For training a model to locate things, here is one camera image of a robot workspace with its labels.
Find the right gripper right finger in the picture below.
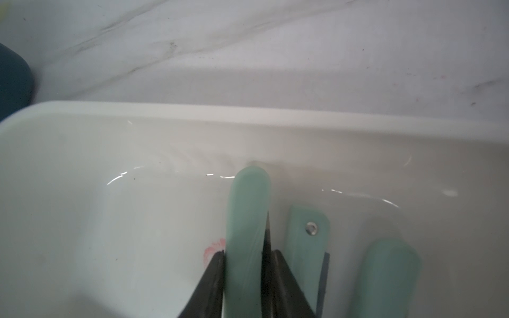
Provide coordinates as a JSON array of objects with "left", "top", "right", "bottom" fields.
[{"left": 261, "top": 226, "right": 316, "bottom": 317}]

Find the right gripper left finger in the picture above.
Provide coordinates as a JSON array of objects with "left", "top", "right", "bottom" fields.
[{"left": 178, "top": 250, "right": 226, "bottom": 318}]

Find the mint knife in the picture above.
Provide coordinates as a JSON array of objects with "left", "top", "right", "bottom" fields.
[
  {"left": 283, "top": 205, "right": 330, "bottom": 317},
  {"left": 348, "top": 238, "right": 422, "bottom": 317},
  {"left": 223, "top": 166, "right": 271, "bottom": 317}
]

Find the white storage box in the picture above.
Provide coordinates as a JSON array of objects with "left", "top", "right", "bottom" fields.
[{"left": 1, "top": 101, "right": 508, "bottom": 317}]

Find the dark teal storage box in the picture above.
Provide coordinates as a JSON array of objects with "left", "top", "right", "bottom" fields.
[{"left": 0, "top": 44, "right": 35, "bottom": 121}]

